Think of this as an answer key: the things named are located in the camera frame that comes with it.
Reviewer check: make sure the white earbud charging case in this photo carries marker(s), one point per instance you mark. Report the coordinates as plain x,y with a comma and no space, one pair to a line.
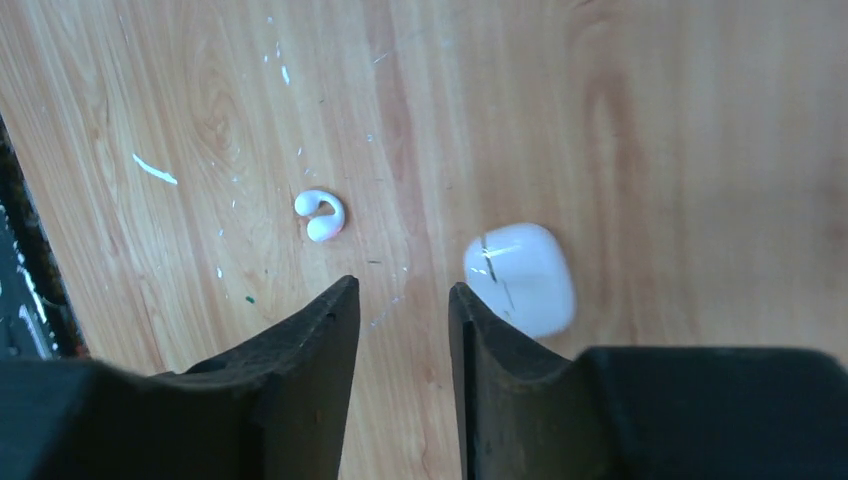
521,274

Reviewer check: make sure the small white plastic sliver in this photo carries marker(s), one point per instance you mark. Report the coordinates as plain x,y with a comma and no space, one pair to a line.
153,171

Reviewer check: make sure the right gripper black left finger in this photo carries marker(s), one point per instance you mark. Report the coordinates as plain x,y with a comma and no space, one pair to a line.
272,407

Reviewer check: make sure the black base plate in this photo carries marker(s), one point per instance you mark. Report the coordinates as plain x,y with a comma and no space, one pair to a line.
37,320

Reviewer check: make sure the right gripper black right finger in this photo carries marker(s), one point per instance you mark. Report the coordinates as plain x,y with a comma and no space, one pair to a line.
613,412

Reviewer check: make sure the white ear clip earbud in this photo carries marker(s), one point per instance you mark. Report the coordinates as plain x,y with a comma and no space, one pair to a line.
322,227

